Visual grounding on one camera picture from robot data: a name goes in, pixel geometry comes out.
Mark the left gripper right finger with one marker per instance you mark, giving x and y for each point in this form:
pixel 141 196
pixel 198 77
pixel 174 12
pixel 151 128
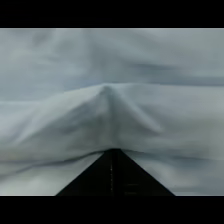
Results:
pixel 133 181

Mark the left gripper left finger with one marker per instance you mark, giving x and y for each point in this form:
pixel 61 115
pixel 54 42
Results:
pixel 96 181

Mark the white shirt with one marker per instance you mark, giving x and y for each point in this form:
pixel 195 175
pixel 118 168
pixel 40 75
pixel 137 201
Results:
pixel 110 83

